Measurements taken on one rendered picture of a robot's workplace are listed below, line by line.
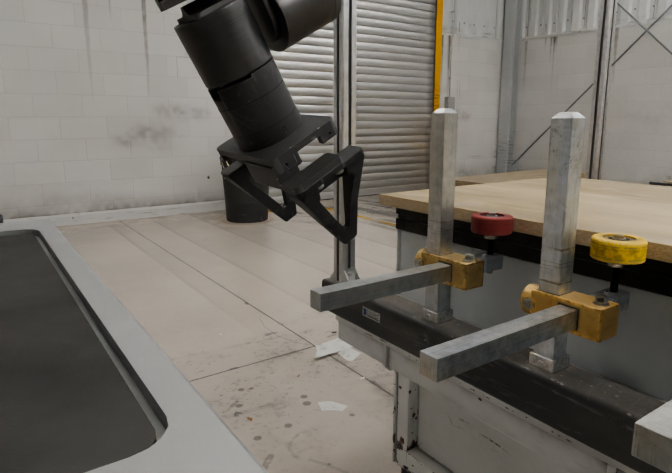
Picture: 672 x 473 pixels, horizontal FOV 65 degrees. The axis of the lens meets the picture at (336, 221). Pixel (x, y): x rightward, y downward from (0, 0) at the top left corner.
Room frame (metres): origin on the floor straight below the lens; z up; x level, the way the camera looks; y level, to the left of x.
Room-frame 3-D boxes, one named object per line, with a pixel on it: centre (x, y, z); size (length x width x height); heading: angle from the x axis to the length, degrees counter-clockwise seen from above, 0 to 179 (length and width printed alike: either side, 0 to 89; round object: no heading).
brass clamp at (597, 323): (0.78, -0.36, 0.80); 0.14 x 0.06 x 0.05; 35
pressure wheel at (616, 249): (0.82, -0.45, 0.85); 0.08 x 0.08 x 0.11
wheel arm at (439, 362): (0.71, -0.29, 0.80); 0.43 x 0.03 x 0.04; 125
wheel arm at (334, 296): (0.92, -0.15, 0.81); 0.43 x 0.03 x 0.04; 125
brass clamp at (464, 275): (0.99, -0.21, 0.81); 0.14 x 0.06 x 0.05; 35
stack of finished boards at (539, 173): (7.63, -2.63, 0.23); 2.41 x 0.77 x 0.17; 126
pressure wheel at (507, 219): (1.03, -0.31, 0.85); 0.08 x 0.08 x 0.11
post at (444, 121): (1.00, -0.20, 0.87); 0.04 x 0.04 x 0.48; 35
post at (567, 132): (0.80, -0.34, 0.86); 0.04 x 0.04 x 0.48; 35
